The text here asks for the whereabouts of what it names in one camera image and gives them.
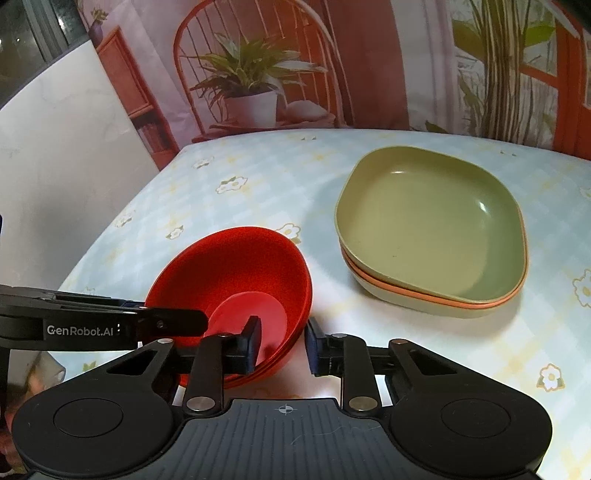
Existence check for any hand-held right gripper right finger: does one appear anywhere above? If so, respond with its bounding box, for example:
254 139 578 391
305 318 468 413

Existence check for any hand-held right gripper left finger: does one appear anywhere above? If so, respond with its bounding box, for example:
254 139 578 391
98 316 262 414

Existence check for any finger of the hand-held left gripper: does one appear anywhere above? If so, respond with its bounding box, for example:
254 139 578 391
137 308 208 342
54 290 148 310

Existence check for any red round bowl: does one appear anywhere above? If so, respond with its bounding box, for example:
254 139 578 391
145 226 314 380
177 295 315 389

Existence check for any green square plate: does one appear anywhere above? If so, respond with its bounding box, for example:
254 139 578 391
335 146 529 304
352 270 511 319

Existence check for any orange square plate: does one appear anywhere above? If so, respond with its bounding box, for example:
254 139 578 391
341 242 528 310

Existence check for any dark framed window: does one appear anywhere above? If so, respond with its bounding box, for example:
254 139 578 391
0 0 89 109

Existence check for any printed room scene backdrop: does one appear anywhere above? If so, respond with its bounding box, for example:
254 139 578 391
75 0 591 172

